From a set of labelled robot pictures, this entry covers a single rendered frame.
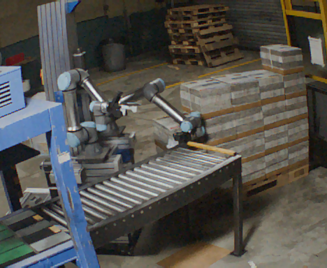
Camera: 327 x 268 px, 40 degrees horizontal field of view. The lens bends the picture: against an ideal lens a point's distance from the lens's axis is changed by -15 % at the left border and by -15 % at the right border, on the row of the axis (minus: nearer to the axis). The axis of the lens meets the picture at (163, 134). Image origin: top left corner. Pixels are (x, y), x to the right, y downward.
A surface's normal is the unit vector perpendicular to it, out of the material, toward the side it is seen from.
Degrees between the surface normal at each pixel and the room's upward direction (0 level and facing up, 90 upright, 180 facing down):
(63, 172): 90
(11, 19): 90
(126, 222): 90
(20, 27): 90
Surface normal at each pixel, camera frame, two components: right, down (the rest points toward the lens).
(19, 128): 0.68, 0.15
